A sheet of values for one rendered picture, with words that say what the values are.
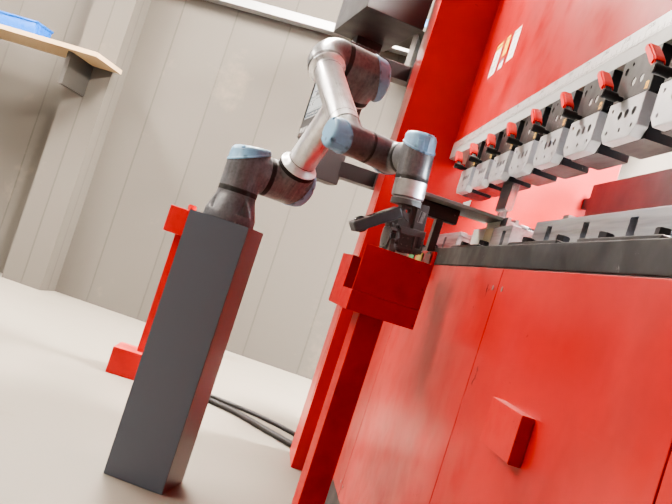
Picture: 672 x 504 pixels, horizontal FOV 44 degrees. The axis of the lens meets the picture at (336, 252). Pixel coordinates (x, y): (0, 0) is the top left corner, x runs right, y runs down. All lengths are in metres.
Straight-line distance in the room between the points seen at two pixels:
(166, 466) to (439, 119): 1.60
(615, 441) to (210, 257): 1.57
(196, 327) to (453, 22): 1.57
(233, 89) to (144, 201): 1.01
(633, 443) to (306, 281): 4.85
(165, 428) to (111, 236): 3.82
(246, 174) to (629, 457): 1.66
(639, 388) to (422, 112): 2.31
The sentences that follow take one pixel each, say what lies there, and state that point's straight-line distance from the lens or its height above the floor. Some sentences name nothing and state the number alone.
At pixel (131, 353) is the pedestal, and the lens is 3.82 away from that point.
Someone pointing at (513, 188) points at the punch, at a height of 1.09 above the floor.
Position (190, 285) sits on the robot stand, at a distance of 2.34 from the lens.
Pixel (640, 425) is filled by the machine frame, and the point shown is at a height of 0.67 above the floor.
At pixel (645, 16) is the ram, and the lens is 1.69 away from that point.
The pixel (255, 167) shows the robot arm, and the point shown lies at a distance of 2.37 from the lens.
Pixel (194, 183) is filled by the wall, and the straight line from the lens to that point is 5.93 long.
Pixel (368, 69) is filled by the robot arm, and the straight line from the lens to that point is 2.23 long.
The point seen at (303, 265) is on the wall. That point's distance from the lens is 5.68.
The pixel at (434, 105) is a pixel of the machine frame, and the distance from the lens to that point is 3.16.
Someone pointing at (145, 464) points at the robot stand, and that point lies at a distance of 2.41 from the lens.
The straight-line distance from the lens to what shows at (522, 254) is 1.46.
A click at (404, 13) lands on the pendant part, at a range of 3.38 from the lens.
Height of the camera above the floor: 0.72
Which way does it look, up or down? 2 degrees up
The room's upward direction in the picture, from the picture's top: 18 degrees clockwise
